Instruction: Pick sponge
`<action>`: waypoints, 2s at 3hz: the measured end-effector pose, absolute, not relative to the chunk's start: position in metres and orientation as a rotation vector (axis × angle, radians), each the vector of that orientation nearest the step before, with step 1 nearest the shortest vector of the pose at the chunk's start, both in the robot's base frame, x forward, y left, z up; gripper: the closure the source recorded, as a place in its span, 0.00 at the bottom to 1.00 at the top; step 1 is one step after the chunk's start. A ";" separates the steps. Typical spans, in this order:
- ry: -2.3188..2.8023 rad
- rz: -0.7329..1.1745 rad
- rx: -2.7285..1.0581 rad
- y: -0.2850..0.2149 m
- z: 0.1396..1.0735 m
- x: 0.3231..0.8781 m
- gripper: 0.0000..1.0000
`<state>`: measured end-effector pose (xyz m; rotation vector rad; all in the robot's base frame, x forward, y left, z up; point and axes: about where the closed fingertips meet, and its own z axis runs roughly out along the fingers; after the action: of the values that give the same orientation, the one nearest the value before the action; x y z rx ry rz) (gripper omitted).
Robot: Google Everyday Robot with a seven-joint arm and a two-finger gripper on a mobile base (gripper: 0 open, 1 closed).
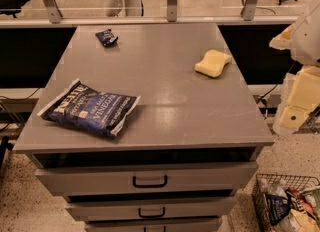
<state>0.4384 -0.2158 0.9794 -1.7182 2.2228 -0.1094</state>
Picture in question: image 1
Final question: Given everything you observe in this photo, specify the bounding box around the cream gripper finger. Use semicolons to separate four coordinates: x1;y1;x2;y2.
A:
269;24;295;50

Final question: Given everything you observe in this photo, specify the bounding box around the yellow sponge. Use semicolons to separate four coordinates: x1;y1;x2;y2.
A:
194;50;232;78

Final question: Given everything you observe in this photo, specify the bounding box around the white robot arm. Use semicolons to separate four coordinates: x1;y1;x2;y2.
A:
269;0;320;135

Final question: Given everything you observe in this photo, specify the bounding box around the green snack bag in basket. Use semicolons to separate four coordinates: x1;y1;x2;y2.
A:
302;186;320;219

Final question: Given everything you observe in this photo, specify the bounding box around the red snack bag in basket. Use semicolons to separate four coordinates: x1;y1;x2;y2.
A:
286;187;314;215

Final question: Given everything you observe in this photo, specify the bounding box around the blue snack bag in basket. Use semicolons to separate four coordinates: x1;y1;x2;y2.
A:
265;194;290;226

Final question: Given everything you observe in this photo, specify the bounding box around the yellow snack bag in basket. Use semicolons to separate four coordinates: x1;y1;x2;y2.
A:
279;209;320;232

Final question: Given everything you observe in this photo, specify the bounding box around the top grey drawer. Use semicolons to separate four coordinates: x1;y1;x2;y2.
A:
36;161;258;196

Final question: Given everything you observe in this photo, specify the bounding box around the grey drawer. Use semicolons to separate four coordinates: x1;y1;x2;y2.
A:
36;161;258;196
66;197;236;222
85;217;222;232

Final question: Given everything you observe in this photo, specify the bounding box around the grey drawer cabinet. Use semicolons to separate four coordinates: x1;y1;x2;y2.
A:
12;22;275;232

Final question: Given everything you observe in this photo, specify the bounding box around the bottom grey drawer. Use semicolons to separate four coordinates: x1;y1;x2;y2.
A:
85;217;222;232

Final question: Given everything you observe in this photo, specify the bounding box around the small dark blue snack packet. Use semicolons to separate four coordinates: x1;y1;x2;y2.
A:
96;29;118;47

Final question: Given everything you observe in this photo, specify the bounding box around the large blue chip bag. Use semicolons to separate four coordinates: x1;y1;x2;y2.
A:
38;79;140;137

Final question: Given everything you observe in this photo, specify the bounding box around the middle grey drawer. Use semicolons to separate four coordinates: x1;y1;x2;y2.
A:
66;197;236;222

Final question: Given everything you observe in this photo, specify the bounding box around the black cable right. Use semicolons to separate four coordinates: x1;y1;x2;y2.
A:
255;61;297;121

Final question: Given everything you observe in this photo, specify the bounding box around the wire basket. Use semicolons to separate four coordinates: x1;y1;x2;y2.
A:
252;173;319;232

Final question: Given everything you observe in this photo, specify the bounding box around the left metal bracket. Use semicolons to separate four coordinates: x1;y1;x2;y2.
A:
43;0;62;24

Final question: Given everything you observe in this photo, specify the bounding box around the black cables left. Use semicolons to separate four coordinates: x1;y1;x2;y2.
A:
0;87;41;134

